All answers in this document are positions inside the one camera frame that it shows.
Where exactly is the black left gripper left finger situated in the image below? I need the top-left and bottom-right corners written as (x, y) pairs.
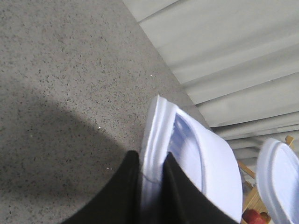
top-left (63, 151), bottom-right (140, 224)

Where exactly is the red object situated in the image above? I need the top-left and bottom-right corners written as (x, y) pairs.
top-left (242, 209), bottom-right (266, 224)

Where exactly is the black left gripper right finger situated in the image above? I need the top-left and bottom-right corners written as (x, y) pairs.
top-left (160, 153), bottom-right (237, 224)

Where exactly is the grey-white curtain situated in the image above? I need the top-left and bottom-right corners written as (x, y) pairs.
top-left (125, 0), bottom-right (299, 163)

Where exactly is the wooden rack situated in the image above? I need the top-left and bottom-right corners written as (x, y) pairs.
top-left (238, 135), bottom-right (294, 224)

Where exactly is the light blue slipper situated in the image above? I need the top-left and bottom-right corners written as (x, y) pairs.
top-left (140, 96), bottom-right (242, 224)
top-left (256, 138), bottom-right (299, 224)

